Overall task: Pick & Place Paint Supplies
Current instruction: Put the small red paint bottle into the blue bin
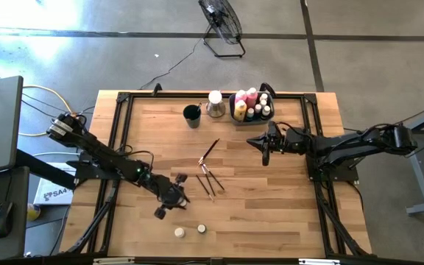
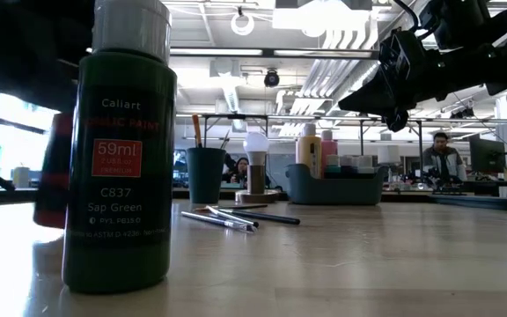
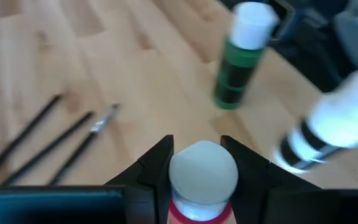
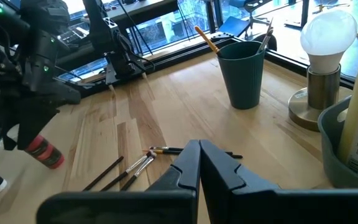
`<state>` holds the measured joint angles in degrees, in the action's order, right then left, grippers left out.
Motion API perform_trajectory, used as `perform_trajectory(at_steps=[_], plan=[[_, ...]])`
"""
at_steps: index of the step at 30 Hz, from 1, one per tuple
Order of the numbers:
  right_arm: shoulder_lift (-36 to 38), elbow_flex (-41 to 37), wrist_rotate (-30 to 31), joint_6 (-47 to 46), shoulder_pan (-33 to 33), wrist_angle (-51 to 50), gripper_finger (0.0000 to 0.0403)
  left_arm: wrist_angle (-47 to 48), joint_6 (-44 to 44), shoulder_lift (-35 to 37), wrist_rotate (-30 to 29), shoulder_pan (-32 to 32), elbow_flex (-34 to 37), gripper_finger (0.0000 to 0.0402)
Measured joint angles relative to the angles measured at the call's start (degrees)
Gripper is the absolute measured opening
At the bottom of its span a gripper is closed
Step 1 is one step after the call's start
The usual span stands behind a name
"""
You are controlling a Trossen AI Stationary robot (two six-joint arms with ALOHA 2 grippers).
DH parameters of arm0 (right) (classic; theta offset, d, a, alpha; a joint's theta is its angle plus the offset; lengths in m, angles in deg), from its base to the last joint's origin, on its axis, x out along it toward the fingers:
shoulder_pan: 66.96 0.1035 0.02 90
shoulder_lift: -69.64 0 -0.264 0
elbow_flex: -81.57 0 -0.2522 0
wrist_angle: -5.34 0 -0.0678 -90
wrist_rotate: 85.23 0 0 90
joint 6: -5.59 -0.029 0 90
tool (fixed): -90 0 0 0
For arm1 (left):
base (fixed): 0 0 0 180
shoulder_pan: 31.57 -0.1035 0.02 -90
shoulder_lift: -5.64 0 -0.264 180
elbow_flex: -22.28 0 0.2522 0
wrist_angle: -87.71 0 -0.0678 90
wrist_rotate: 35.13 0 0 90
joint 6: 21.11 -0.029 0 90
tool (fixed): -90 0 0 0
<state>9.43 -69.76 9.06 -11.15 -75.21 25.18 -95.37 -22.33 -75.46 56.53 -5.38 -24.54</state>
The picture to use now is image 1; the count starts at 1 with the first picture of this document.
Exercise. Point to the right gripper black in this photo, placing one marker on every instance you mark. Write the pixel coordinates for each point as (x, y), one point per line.
(289, 141)

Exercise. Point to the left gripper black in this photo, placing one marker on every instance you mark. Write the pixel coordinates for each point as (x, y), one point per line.
(169, 195)

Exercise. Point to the small red paint bottle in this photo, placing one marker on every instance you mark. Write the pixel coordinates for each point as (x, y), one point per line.
(183, 202)

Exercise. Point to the small white paint bottle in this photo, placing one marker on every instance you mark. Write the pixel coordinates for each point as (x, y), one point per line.
(179, 232)
(263, 102)

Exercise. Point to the small teal paint bottle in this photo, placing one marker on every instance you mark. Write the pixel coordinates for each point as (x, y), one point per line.
(250, 113)

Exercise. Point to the small light blue paint bottle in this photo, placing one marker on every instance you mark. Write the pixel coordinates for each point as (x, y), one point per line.
(266, 110)

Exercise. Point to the small green paint bottle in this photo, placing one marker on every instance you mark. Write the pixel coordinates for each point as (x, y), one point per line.
(201, 228)

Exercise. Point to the small dark blue paint bottle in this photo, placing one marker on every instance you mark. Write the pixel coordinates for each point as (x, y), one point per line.
(258, 107)

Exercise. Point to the large yellow paint bottle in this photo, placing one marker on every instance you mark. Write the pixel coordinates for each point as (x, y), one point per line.
(240, 112)

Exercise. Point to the short paintbrush silver ferrule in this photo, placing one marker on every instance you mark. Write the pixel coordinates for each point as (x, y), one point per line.
(215, 178)
(208, 181)
(198, 106)
(204, 187)

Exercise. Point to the small yellow paint bottle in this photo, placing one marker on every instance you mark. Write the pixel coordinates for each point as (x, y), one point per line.
(264, 96)

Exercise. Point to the large pink paint bottle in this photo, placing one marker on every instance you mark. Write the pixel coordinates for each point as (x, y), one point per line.
(240, 96)
(251, 96)

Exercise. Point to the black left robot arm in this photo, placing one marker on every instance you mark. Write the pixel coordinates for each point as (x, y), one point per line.
(98, 151)

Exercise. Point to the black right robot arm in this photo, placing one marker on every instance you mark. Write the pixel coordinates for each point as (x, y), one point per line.
(344, 143)

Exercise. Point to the teal plastic bin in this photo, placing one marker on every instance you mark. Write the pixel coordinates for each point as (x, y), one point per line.
(260, 120)

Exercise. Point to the white bulb on metal base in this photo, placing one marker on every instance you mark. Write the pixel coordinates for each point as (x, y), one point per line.
(215, 99)

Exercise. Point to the teal ribbed plastic cup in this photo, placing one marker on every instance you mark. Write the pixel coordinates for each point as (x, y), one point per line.
(192, 119)

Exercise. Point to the white printed cardboard box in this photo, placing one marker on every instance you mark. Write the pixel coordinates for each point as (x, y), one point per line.
(55, 193)

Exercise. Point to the black floor fan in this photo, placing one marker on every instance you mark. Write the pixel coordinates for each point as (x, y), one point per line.
(221, 18)

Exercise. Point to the yellow round object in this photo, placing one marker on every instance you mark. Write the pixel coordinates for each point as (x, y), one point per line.
(33, 212)

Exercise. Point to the grey metal table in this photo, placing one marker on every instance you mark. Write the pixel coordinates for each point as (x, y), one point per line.
(417, 169)

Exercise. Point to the dark side desk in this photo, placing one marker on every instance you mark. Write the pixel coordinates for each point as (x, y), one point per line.
(17, 228)

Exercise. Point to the black computer mouse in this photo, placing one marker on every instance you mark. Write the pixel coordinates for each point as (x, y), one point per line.
(1, 219)

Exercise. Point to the white bar on frame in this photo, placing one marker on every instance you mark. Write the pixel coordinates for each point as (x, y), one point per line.
(319, 261)
(114, 261)

